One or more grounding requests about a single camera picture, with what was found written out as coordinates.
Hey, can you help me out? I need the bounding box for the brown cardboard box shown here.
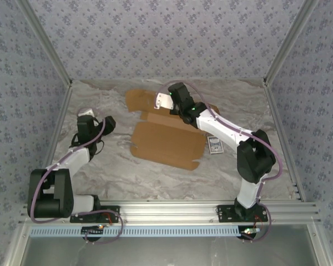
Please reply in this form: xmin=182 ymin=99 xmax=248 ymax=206
xmin=124 ymin=88 xmax=220 ymax=171

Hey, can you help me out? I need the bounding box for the blue playing card deck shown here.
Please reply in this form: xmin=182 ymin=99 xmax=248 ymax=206
xmin=206 ymin=135 xmax=224 ymax=155

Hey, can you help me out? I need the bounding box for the black adapter board with LED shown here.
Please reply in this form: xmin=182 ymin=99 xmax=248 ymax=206
xmin=82 ymin=224 xmax=105 ymax=235
xmin=240 ymin=227 xmax=261 ymax=239

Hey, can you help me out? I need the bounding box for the grey metal lower shelf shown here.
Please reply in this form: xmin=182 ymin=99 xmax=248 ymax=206
xmin=5 ymin=224 xmax=333 ymax=266

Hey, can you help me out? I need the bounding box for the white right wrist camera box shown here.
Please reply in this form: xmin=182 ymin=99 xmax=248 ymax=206
xmin=154 ymin=93 xmax=175 ymax=110

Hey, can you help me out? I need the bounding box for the aluminium table side rail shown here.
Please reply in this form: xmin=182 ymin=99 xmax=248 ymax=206
xmin=32 ymin=81 xmax=74 ymax=204
xmin=263 ymin=80 xmax=306 ymax=202

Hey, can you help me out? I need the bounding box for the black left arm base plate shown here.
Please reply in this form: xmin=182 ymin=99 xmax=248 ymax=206
xmin=69 ymin=205 xmax=120 ymax=224

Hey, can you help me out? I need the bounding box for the aluminium frame post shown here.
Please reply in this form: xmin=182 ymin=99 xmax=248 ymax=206
xmin=263 ymin=0 xmax=320 ymax=86
xmin=16 ymin=0 xmax=74 ymax=87

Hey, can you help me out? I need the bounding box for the aluminium mounting rail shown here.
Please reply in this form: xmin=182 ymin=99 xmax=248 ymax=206
xmin=19 ymin=201 xmax=321 ymax=224

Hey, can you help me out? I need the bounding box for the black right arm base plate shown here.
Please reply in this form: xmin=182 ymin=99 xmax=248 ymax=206
xmin=216 ymin=204 xmax=269 ymax=223

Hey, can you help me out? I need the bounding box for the light blue slotted cable duct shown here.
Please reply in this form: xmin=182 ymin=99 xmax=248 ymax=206
xmin=29 ymin=224 xmax=239 ymax=238

